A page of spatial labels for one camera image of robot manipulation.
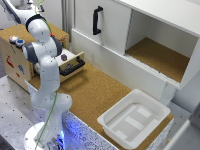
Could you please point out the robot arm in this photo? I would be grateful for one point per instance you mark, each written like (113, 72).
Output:
(47, 71)

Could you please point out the white cabinet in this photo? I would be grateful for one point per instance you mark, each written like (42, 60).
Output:
(110, 65)

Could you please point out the wooden drawer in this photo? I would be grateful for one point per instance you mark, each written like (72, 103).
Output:
(74, 55)

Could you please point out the purple block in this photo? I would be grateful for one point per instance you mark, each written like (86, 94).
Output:
(63, 57)

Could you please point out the white sliding door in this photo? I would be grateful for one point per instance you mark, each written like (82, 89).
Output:
(113, 20)

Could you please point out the white plastic box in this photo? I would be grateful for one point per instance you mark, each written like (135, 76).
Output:
(133, 121)

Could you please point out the blue button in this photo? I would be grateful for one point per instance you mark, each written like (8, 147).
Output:
(20, 42)

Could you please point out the wooden drawer box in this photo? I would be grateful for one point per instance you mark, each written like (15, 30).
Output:
(10, 71)

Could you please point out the red button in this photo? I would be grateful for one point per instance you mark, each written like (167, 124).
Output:
(13, 39)

